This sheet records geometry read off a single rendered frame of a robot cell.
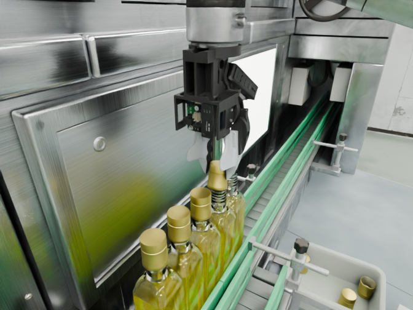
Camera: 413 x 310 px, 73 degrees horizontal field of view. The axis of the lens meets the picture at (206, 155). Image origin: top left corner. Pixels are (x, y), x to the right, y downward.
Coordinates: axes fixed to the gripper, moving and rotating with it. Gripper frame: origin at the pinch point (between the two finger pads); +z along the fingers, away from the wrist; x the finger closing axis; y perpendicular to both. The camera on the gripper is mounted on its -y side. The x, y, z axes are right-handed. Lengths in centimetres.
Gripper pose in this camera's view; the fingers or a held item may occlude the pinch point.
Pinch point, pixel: (219, 167)
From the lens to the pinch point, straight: 48.6
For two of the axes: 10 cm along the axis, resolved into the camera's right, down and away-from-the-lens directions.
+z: 0.0, 8.9, 4.6
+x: 8.6, 2.3, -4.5
